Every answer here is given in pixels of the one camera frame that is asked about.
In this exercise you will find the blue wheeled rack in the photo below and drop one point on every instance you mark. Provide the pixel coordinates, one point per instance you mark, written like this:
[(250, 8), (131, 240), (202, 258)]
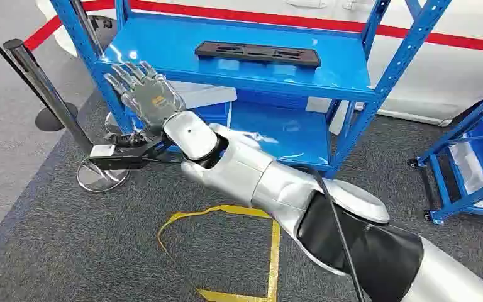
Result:
[(466, 166)]

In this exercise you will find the black plastic slotted tray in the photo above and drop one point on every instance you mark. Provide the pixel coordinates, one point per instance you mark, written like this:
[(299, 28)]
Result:
[(258, 53)]

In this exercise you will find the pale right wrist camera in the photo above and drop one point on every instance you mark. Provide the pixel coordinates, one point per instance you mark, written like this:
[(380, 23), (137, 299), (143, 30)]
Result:
[(118, 157)]

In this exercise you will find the yellow floor tape outline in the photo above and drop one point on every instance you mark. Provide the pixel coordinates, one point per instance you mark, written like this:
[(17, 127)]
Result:
[(273, 258)]

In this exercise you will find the dark stanchion post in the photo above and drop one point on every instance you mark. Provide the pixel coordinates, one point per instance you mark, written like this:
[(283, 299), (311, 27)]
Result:
[(87, 29)]

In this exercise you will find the clear plastic bags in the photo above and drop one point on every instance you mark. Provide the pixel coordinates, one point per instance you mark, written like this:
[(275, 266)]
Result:
[(466, 171)]

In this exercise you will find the blue steel shelving rack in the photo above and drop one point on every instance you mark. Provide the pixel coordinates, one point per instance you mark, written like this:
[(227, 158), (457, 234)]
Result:
[(266, 75)]

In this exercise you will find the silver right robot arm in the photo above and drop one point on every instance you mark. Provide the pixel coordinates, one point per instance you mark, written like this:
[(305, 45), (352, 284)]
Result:
[(291, 187)]

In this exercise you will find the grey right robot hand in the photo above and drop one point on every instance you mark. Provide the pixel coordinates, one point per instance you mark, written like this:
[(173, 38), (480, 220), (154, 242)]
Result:
[(154, 100)]

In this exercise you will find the thin black-based stanchion post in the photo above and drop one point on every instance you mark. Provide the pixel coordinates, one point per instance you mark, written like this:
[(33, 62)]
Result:
[(56, 118)]

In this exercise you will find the grey box under shelf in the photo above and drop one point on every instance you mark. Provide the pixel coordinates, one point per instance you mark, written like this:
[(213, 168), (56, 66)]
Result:
[(208, 96)]

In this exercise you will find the chrome stanchion post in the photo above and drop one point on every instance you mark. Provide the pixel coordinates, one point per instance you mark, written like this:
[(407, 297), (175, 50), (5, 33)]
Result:
[(50, 93)]

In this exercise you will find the white panel with red stripe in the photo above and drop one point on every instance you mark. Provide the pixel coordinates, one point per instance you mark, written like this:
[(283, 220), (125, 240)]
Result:
[(441, 79)]

